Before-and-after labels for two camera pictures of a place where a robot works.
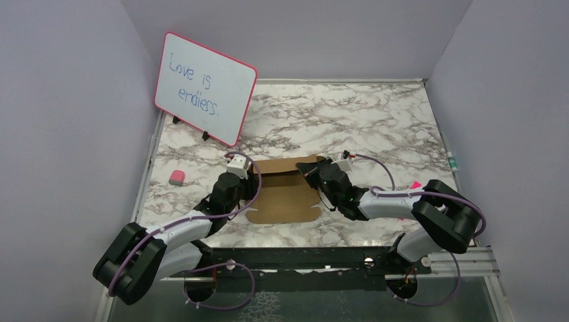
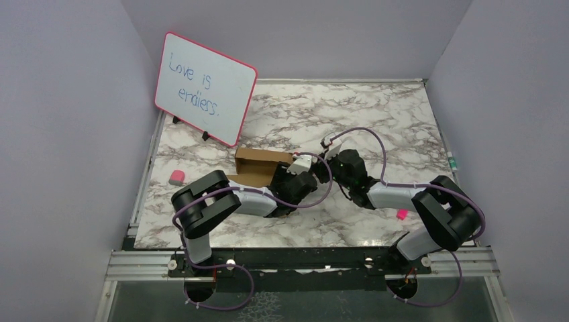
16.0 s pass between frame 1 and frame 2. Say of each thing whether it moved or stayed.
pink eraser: stayed
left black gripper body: moved
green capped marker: stayed
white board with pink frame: stayed
